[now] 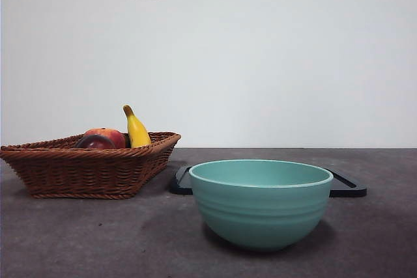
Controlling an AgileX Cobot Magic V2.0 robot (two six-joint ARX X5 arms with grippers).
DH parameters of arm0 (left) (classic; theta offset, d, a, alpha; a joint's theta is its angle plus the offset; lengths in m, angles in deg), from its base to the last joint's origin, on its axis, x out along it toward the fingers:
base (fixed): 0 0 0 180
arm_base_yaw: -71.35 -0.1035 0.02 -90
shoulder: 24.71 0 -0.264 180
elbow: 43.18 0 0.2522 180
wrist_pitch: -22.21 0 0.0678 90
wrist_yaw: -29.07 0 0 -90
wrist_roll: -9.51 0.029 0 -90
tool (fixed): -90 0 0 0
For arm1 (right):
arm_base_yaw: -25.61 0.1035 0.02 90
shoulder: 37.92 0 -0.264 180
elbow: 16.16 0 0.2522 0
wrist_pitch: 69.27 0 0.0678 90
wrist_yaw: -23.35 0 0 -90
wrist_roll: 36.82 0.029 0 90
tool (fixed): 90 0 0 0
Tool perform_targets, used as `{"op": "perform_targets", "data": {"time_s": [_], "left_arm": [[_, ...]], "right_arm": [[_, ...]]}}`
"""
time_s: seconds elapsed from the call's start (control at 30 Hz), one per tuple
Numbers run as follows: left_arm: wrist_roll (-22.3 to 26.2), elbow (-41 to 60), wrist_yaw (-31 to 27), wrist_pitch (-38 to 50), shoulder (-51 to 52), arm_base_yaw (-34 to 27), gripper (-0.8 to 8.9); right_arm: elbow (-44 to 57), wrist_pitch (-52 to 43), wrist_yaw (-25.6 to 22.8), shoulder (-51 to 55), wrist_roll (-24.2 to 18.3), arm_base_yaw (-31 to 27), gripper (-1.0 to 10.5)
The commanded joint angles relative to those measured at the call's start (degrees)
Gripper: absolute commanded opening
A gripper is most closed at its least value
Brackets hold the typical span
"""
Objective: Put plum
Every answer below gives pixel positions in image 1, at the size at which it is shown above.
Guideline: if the yellow banana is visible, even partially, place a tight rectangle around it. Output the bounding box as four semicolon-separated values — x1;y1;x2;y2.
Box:
122;104;152;148

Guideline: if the brown wicker basket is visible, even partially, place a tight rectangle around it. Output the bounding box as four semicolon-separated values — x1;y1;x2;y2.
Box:
0;132;182;200

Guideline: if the red and yellow apple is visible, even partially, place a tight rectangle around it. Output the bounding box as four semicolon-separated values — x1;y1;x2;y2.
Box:
83;128;126;149

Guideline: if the black rectangular tray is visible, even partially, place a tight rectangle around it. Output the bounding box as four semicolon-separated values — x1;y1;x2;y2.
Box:
168;165;368;198

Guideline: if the dark red plum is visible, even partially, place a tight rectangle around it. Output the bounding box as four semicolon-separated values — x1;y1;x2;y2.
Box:
74;134;117;150

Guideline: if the teal bowl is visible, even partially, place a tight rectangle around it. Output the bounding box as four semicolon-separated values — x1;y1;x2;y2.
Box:
188;159;334;253

